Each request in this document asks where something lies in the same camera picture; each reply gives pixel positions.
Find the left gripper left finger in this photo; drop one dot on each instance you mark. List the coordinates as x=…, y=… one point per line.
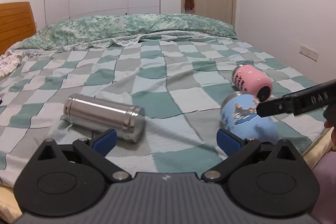
x=93, y=152

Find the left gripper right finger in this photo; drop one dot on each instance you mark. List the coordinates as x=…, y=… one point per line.
x=239, y=152

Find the blue cartoon cup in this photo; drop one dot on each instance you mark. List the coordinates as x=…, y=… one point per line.
x=238, y=115

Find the pink lettered cup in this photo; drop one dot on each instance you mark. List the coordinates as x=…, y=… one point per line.
x=247, y=78

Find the person's right hand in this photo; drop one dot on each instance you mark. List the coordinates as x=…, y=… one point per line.
x=328, y=125

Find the stainless steel flask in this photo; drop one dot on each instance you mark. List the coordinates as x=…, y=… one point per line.
x=100, y=115

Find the green checkered bed blanket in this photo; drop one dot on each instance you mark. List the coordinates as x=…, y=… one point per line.
x=180, y=83

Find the green floral duvet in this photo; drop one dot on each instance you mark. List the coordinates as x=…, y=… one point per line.
x=102, y=31

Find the floral white pillow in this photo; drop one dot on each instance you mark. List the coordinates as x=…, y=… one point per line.
x=10, y=60

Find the orange wooden headboard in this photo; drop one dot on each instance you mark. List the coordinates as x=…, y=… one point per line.
x=17, y=23

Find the brown plush door hanger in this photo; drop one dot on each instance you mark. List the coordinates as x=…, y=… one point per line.
x=189, y=5

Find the white wall socket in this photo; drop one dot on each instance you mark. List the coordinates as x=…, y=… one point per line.
x=309, y=53

